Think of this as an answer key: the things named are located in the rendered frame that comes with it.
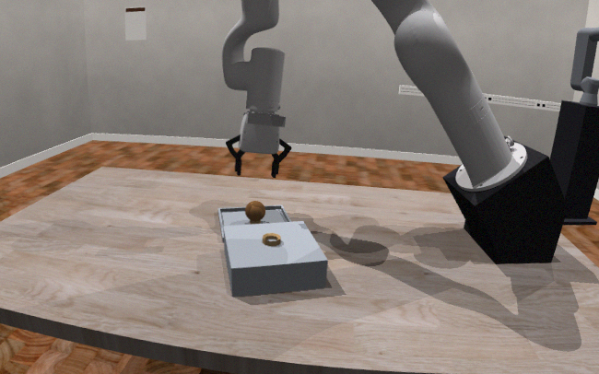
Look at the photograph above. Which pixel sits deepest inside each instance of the brown ball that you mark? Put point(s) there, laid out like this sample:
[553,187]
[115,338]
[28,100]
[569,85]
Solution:
[255,210]

